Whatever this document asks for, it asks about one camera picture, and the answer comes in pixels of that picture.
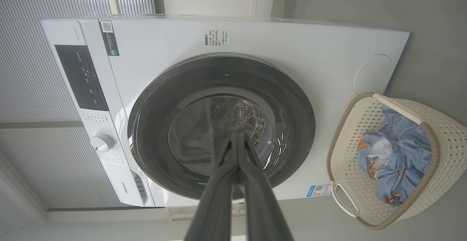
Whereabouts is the blue energy label sticker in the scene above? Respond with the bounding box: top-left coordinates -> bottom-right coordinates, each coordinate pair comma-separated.
306,184 -> 332,198

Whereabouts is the round white filter cover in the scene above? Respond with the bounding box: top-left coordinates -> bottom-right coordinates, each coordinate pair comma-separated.
353,54 -> 393,96

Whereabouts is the blue cartoon print garment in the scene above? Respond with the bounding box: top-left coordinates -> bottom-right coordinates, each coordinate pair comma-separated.
379,104 -> 422,141
357,132 -> 433,204

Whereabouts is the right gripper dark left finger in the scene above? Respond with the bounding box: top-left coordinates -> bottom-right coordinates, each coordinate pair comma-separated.
184,135 -> 239,241

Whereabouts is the dark QR code sticker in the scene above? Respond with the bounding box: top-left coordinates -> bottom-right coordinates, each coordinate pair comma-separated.
99,20 -> 120,56

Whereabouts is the white washing machine control dial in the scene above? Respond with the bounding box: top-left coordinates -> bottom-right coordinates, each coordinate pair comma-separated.
90,132 -> 115,153

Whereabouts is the white washing machine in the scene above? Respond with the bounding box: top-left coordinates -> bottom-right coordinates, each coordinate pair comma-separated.
41,15 -> 410,208

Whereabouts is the stainless steel washing machine drum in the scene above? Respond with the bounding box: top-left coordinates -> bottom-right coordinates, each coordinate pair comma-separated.
215,99 -> 267,143

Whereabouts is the cream perforated laundry basket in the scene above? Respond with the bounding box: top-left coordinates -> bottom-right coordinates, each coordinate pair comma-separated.
327,92 -> 467,230

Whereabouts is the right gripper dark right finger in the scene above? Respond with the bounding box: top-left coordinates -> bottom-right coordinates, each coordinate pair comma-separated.
239,135 -> 294,241

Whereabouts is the small printed text label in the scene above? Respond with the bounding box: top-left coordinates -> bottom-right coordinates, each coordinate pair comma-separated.
204,30 -> 228,47

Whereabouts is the dark washing machine display panel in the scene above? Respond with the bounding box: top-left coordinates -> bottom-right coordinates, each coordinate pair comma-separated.
55,45 -> 109,111

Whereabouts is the white detergent drawer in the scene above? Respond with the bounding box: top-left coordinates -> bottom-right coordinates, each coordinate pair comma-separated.
106,164 -> 154,207

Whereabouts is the white pleated window blind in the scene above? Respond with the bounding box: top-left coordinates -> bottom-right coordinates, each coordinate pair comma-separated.
0,0 -> 156,209

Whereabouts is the black round washer door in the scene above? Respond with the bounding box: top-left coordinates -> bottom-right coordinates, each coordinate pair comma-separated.
128,53 -> 316,201

